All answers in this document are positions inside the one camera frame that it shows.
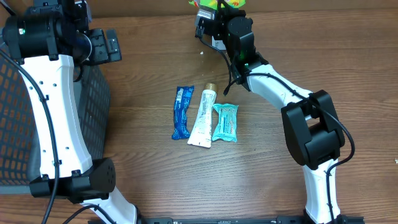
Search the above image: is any green gummy candy bag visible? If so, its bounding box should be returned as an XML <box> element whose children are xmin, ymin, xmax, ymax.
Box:
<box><xmin>188</xmin><ymin>0</ymin><xmax>246</xmax><ymax>9</ymax></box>

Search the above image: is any cardboard back panel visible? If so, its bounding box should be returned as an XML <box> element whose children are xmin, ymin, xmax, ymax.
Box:
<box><xmin>88</xmin><ymin>0</ymin><xmax>397</xmax><ymax>17</ymax></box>

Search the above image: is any teal wet wipes pack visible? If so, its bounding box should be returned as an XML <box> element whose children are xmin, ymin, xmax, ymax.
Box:
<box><xmin>212</xmin><ymin>103</ymin><xmax>239</xmax><ymax>142</ymax></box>

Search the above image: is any blue snack wrapper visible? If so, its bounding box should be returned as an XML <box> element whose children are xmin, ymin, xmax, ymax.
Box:
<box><xmin>172</xmin><ymin>86</ymin><xmax>195</xmax><ymax>140</ymax></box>

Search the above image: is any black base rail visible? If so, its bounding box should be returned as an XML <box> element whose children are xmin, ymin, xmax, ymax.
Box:
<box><xmin>138</xmin><ymin>216</ymin><xmax>305</xmax><ymax>224</ymax></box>

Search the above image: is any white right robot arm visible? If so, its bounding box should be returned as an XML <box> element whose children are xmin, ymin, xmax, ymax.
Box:
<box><xmin>197</xmin><ymin>2</ymin><xmax>353</xmax><ymax>223</ymax></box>

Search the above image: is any white barcode scanner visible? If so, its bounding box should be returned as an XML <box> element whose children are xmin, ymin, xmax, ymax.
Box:
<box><xmin>211</xmin><ymin>37</ymin><xmax>226</xmax><ymax>50</ymax></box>

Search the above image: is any white tube gold cap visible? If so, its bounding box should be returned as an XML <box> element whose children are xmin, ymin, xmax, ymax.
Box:
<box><xmin>187</xmin><ymin>83</ymin><xmax>218</xmax><ymax>148</ymax></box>

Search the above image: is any grey plastic basket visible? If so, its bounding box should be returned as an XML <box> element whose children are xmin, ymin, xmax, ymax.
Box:
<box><xmin>1</xmin><ymin>59</ymin><xmax>110</xmax><ymax>197</ymax></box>

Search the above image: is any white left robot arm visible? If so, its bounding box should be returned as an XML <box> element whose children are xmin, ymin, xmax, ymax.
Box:
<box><xmin>2</xmin><ymin>1</ymin><xmax>140</xmax><ymax>223</ymax></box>

